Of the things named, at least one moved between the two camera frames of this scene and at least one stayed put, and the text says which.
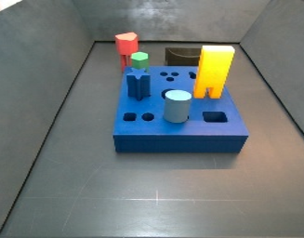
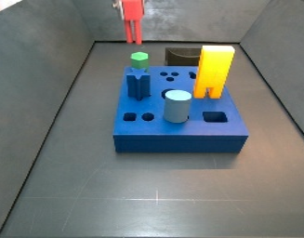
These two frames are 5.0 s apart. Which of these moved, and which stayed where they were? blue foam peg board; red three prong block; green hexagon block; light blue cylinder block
Moved: red three prong block
Stayed: green hexagon block; blue foam peg board; light blue cylinder block
